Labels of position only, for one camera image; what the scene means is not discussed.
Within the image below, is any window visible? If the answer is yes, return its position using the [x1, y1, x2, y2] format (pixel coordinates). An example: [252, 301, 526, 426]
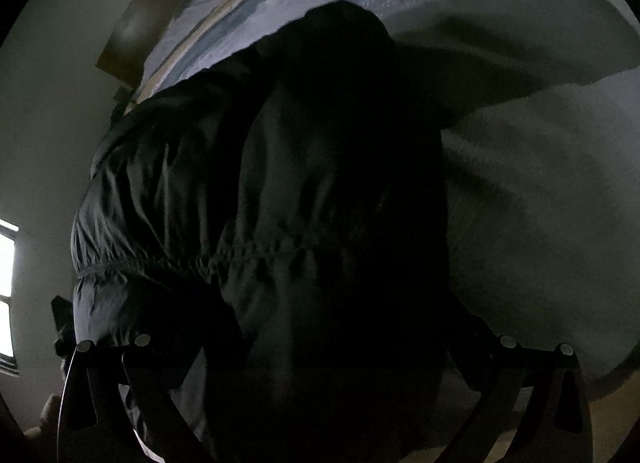
[0, 218, 21, 376]

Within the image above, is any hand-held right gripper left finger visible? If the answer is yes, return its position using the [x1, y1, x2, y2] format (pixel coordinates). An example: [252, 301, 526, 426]
[59, 334, 216, 463]

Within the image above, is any wooden bed headboard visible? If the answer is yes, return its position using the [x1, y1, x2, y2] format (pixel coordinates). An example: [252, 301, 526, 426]
[96, 0, 281, 89]

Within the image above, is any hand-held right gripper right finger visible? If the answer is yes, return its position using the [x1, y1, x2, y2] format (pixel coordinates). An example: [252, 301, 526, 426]
[450, 293, 593, 463]

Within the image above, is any black puffer jacket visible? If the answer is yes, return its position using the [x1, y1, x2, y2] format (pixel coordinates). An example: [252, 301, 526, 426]
[70, 0, 458, 463]

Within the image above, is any striped duvet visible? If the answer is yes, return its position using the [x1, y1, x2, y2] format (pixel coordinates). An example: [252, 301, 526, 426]
[122, 0, 640, 116]

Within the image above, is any person's left hand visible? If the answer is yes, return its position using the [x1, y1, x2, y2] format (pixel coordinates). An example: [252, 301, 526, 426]
[22, 392, 62, 441]

